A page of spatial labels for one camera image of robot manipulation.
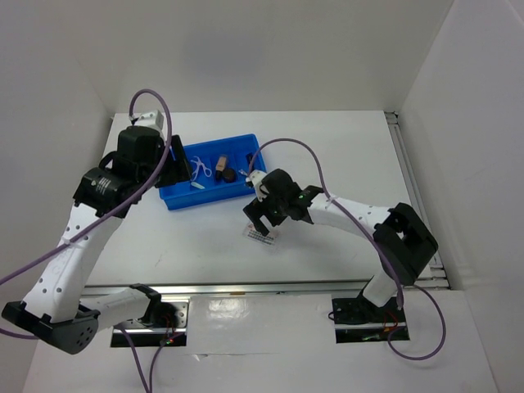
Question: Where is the makeup sticker card packet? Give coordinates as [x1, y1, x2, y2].
[242, 224, 280, 253]

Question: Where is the purple hair tie string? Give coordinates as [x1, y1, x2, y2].
[189, 155, 213, 181]

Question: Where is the blue plastic organizer tray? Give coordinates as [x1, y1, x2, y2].
[159, 133, 266, 210]

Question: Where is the beige foundation bottle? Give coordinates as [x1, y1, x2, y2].
[215, 155, 228, 181]

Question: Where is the dark brown cream jar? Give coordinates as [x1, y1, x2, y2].
[222, 168, 237, 183]

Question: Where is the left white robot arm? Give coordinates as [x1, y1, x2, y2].
[2, 125, 190, 355]

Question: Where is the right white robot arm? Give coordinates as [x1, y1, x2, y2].
[243, 169, 438, 321]

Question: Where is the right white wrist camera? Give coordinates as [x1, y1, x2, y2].
[246, 169, 268, 201]

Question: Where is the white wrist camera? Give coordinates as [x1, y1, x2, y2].
[131, 110, 164, 132]
[246, 169, 268, 201]

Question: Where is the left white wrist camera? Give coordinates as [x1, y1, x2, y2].
[131, 110, 164, 132]

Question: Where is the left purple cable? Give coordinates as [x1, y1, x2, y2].
[0, 88, 171, 393]

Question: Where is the purple cable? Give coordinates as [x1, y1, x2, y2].
[247, 138, 448, 361]
[0, 88, 171, 393]

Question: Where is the aluminium front rail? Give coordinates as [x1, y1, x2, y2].
[81, 279, 369, 298]

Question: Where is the aluminium rail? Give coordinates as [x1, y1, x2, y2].
[81, 279, 369, 298]
[384, 111, 450, 290]

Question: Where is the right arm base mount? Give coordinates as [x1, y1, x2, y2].
[327, 297, 410, 344]

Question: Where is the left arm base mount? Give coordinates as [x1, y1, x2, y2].
[122, 296, 190, 348]

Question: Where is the aluminium right rail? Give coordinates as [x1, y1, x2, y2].
[384, 111, 450, 290]

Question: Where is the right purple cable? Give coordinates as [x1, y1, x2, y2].
[247, 138, 448, 361]

